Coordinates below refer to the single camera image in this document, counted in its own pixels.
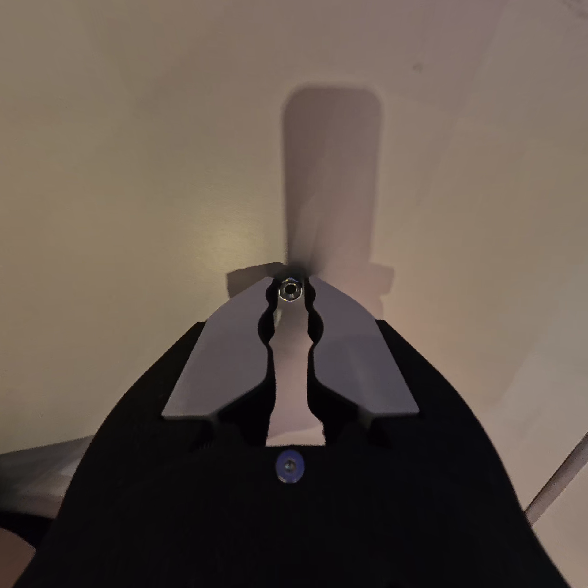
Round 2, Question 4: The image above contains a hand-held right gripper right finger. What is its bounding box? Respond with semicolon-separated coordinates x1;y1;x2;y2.
304;276;420;444

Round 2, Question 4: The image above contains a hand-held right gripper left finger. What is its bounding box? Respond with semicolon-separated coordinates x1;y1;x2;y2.
161;277;277;444

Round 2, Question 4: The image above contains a long silver hex bolt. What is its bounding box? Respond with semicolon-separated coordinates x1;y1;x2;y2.
277;277;305;305

